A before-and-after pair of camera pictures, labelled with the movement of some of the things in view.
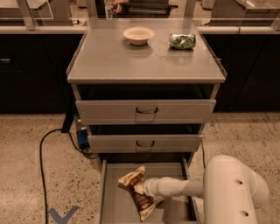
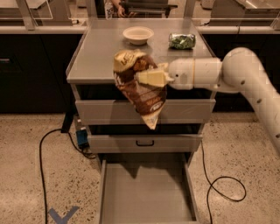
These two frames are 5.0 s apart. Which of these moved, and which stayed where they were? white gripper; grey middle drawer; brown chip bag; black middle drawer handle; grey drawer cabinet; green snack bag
Moved: white gripper; brown chip bag
Stayed: grey drawer cabinet; black middle drawer handle; grey middle drawer; green snack bag
